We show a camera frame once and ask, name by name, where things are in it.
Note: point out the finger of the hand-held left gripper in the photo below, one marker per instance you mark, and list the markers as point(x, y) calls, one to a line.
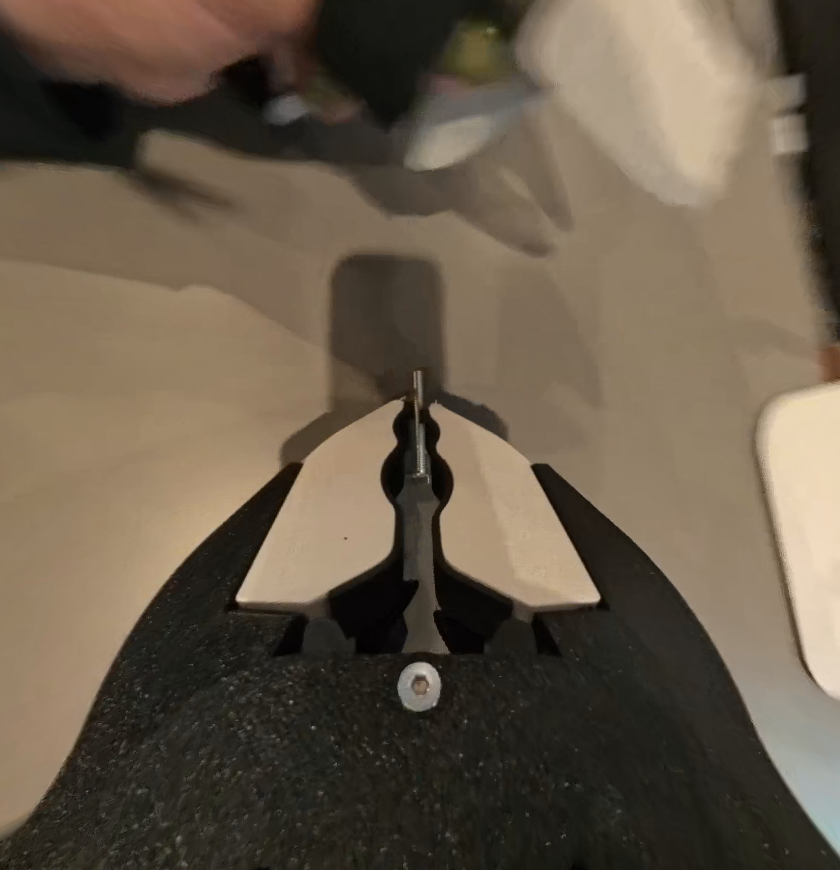
point(460, 132)
point(651, 88)

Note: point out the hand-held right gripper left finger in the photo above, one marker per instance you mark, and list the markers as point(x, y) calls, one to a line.
point(318, 523)

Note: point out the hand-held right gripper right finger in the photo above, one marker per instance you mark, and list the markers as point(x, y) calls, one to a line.
point(508, 530)

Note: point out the silver bolt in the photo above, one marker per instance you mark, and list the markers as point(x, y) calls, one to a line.
point(420, 462)

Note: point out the person's left forearm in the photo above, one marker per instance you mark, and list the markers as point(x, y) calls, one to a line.
point(12, 115)

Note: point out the person's left hand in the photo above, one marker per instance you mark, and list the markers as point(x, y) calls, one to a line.
point(154, 41)

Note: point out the white document stand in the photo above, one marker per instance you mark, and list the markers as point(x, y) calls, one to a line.
point(821, 530)

